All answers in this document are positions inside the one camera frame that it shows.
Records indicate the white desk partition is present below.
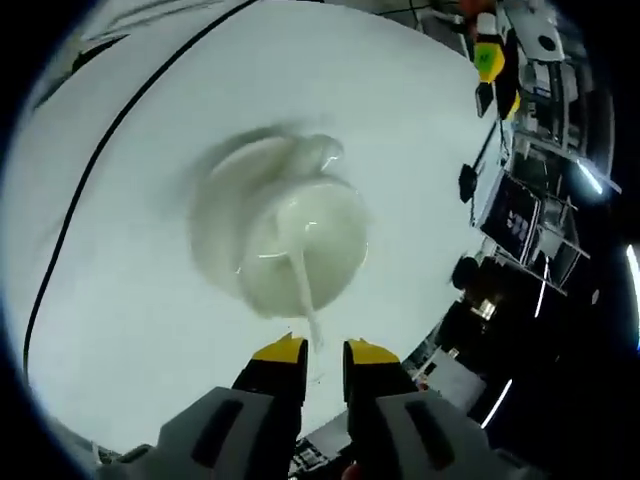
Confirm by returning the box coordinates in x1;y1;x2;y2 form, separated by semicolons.
413;343;487;417

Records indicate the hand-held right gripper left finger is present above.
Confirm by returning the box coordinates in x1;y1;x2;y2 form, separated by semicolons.
97;333;307;480

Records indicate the thin white spoon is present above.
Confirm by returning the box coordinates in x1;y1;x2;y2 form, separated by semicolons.
282;219;327;354

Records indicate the person's left hand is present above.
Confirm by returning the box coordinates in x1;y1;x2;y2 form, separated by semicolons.
458;0;497;16

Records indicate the grey metal shelf rack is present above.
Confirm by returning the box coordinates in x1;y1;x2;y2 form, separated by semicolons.
539;193;592;297

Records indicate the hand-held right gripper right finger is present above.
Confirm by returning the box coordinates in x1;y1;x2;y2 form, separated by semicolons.
343;338;541;480

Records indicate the black cable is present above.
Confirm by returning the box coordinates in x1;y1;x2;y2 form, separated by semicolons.
471;118;503;170

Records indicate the white laptop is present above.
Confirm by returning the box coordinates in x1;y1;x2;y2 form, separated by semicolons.
469;169;546;269

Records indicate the long ceiling light strip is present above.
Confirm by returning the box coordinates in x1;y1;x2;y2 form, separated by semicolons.
623;243;640;352

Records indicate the white coffee cup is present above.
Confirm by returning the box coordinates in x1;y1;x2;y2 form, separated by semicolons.
238;132;374;322

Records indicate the short ceiling light strip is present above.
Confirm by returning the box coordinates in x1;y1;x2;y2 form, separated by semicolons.
573;158;622;195

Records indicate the white tabletop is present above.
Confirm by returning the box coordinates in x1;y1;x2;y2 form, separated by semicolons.
2;0;506;466

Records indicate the white coffee tray saucer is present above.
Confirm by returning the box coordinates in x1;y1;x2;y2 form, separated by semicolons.
188;118;351;309

